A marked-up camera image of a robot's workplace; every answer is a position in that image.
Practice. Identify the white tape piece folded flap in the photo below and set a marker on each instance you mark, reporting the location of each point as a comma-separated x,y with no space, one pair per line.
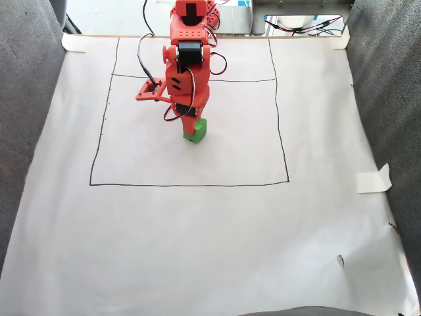
373,181

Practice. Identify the dark chair part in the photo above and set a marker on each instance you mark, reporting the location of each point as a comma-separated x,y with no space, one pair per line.
59,11

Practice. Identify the blue white box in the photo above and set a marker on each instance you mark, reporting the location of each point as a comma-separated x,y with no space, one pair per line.
244,2

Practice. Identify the grey metal frame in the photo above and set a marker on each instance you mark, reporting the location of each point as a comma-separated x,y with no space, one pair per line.
296,8

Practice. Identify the grey metal base plate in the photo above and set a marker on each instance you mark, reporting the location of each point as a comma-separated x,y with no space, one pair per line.
233,19

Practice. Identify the green foam cube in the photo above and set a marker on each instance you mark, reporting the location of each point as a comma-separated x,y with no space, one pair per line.
201,130

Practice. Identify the orange bracket wrist camera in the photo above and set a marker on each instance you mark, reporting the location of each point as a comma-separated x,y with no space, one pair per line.
148,92

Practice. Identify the large white paper sheet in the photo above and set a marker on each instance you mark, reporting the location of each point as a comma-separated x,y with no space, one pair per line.
210,214

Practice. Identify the small brown scrap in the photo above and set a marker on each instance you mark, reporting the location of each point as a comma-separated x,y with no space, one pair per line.
392,227

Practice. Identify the grey carpet panel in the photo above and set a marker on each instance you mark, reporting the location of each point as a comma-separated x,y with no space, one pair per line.
26,98
388,98

